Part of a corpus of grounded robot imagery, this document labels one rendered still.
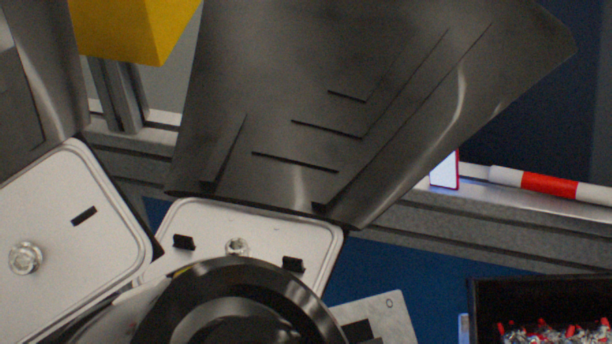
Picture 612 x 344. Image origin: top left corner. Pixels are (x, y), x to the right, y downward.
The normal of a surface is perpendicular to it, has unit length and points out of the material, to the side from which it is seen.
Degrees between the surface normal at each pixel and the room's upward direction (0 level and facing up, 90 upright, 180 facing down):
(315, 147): 6
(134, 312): 40
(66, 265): 48
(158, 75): 90
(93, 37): 90
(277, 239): 0
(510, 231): 90
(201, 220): 0
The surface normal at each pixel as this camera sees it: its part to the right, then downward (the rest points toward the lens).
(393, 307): 0.65, -0.31
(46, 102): 0.04, -0.03
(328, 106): 0.03, -0.66
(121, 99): -0.33, 0.71
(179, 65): 0.94, 0.17
